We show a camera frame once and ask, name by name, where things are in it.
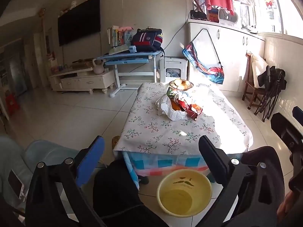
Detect red snack packet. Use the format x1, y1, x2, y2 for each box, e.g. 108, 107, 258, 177
177, 98, 203, 121

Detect blue-grey sofa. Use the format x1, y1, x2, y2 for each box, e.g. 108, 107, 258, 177
0, 136, 81, 218

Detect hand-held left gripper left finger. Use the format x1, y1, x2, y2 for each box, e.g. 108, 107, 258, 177
26, 136, 106, 227

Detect floral tablecloth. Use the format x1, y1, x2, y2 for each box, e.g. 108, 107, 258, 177
113, 82, 254, 155

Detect pink kettlebell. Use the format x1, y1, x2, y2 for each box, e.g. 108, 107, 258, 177
92, 58, 105, 75

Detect colourful tote bag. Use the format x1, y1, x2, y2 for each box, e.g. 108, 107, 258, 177
182, 28, 225, 85

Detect open book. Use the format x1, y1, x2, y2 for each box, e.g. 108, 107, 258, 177
109, 44, 130, 55

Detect black television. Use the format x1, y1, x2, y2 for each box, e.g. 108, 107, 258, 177
57, 0, 101, 47

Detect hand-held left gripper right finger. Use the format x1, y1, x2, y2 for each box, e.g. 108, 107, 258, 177
198, 135, 286, 227

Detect row of books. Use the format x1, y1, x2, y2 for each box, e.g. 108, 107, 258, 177
107, 25, 126, 48

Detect wooden chair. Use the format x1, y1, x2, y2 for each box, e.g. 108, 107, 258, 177
242, 52, 267, 110

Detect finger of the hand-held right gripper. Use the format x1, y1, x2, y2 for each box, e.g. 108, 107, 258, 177
270, 113, 303, 152
292, 106, 303, 122

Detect white plastic basket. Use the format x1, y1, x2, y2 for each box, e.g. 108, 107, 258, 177
218, 8, 238, 26

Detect white air purifier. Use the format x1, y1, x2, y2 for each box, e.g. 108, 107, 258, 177
159, 56, 188, 84

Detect white television cabinet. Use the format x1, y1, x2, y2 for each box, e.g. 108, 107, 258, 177
48, 60, 116, 94

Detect navy red backpack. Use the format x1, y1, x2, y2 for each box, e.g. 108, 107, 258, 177
131, 28, 164, 52

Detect black folding chair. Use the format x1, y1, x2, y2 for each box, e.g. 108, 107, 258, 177
254, 65, 287, 123

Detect smartphone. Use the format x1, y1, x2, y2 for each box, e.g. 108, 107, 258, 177
8, 169, 26, 198

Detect blue checkered tablecloth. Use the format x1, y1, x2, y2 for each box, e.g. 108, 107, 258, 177
122, 150, 249, 190

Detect blue study desk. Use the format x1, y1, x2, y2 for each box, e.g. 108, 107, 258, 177
93, 50, 164, 98

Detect white cushion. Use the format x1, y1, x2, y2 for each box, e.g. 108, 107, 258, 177
250, 53, 269, 88

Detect woven fruit basket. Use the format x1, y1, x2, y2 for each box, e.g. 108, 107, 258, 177
169, 79, 193, 91

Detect wooden tray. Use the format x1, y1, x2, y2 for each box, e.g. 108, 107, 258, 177
72, 59, 93, 69

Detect yellow plastic basin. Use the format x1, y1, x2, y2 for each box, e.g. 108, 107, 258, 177
157, 169, 213, 218

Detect grey sneakers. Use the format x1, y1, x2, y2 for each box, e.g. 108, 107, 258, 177
241, 24, 259, 34

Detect person's right hand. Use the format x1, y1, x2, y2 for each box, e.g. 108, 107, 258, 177
276, 190, 295, 221

